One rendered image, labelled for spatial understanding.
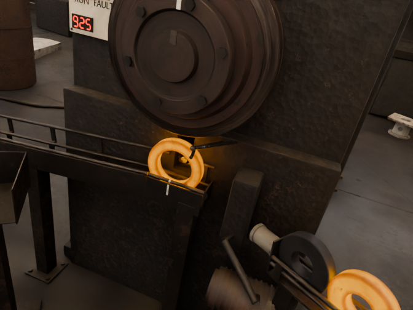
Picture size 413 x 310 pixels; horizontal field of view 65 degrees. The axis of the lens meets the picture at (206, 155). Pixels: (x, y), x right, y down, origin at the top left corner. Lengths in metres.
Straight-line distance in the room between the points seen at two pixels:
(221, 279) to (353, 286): 0.38
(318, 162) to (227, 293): 0.46
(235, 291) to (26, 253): 1.14
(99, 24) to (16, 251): 1.17
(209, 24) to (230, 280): 0.70
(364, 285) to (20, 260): 1.48
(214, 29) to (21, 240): 1.49
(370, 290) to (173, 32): 0.70
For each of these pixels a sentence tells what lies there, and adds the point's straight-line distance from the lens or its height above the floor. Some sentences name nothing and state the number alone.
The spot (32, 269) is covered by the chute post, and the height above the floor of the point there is 0.01.
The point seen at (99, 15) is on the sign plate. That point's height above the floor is 1.13.
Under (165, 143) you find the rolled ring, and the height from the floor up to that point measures 0.83.
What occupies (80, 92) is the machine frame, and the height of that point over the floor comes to 0.87.
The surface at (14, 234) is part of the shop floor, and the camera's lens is 1.96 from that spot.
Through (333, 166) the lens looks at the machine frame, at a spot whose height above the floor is 0.87.
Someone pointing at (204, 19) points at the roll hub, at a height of 1.21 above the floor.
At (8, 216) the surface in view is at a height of 0.61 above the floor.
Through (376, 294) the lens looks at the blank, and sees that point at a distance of 0.80.
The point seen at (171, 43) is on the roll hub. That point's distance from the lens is 0.79.
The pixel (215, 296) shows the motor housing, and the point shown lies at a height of 0.50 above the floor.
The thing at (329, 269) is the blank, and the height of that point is 0.75.
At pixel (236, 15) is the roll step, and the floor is 1.23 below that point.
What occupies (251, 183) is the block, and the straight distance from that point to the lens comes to 0.95.
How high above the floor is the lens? 1.29
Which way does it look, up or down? 29 degrees down
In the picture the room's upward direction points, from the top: 11 degrees clockwise
